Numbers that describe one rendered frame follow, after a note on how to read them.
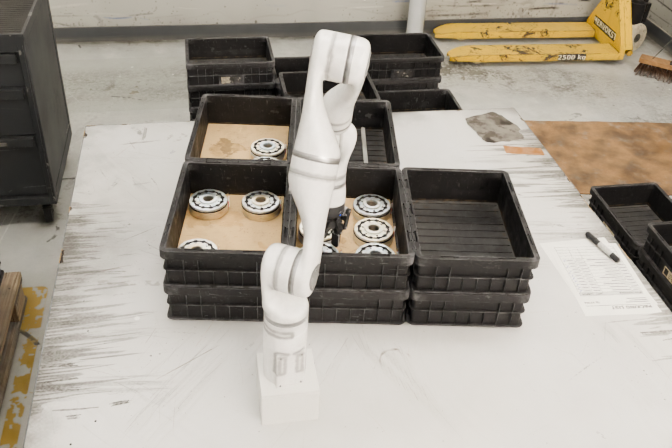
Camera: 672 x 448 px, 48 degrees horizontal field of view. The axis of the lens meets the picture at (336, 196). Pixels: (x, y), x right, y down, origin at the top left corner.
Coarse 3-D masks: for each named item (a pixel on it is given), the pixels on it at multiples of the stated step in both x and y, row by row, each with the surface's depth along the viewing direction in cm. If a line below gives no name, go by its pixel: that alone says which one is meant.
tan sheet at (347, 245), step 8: (352, 200) 212; (352, 208) 208; (352, 216) 205; (352, 224) 202; (392, 224) 203; (296, 232) 198; (344, 232) 199; (352, 232) 199; (296, 240) 195; (344, 240) 196; (352, 240) 197; (392, 240) 197; (336, 248) 194; (344, 248) 194; (352, 248) 194; (392, 248) 195
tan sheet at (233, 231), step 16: (240, 208) 206; (192, 224) 199; (208, 224) 199; (224, 224) 200; (240, 224) 200; (256, 224) 200; (272, 224) 201; (224, 240) 194; (240, 240) 194; (256, 240) 195; (272, 240) 195
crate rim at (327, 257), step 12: (348, 168) 207; (360, 168) 207; (372, 168) 207; (384, 168) 208; (396, 168) 208; (408, 216) 190; (408, 228) 185; (288, 240) 179; (408, 240) 184; (324, 252) 176; (336, 252) 176; (408, 252) 178; (348, 264) 177; (360, 264) 177; (372, 264) 177; (384, 264) 177; (396, 264) 177; (408, 264) 177
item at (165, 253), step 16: (192, 160) 206; (176, 192) 193; (288, 192) 196; (288, 208) 190; (288, 224) 184; (160, 256) 176; (176, 256) 174; (192, 256) 174; (208, 256) 175; (224, 256) 175; (240, 256) 175; (256, 256) 175
